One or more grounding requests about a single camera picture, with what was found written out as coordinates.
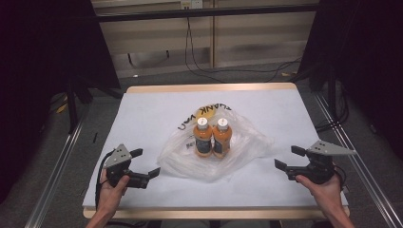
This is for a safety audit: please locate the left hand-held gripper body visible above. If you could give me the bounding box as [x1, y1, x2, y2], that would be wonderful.
[103, 143, 150, 190]

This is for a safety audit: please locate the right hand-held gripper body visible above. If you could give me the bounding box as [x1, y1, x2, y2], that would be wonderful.
[284, 140, 358, 185]

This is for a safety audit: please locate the clear printed plastic bag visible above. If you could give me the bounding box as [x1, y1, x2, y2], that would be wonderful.
[157, 104, 276, 183]

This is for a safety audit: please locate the orange juice bottle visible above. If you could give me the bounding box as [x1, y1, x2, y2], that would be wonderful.
[212, 117, 233, 160]
[192, 116, 214, 159]

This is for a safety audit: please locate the person's right hand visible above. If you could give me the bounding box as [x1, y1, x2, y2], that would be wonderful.
[295, 173, 345, 212]

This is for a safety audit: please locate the person's left hand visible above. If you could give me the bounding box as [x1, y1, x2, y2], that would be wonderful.
[97, 170, 132, 212]

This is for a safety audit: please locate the white table mat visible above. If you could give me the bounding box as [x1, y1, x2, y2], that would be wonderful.
[83, 88, 349, 209]

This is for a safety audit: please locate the black metal stand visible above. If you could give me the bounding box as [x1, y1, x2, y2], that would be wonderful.
[308, 61, 339, 123]
[64, 77, 93, 135]

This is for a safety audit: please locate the wooden table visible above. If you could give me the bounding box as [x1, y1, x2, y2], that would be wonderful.
[83, 82, 352, 220]

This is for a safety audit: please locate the black curtain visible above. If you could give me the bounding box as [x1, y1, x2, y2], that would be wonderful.
[0, 0, 122, 204]
[297, 0, 403, 161]

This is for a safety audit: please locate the black horizontal bar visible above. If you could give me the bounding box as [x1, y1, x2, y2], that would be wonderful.
[95, 3, 319, 24]

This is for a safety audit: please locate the left hand-held gripper cable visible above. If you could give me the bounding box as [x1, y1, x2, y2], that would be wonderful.
[94, 149, 116, 211]

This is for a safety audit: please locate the metal floor rail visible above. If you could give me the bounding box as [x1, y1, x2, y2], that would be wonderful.
[313, 92, 403, 228]
[24, 118, 87, 228]

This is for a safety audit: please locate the bundle of black floor cables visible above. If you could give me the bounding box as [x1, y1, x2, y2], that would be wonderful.
[315, 90, 350, 133]

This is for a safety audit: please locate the black wall cable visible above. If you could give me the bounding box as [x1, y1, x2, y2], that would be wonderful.
[183, 16, 226, 85]
[187, 18, 302, 74]

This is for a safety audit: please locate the white wall outlet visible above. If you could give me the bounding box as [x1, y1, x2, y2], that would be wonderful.
[180, 0, 203, 10]

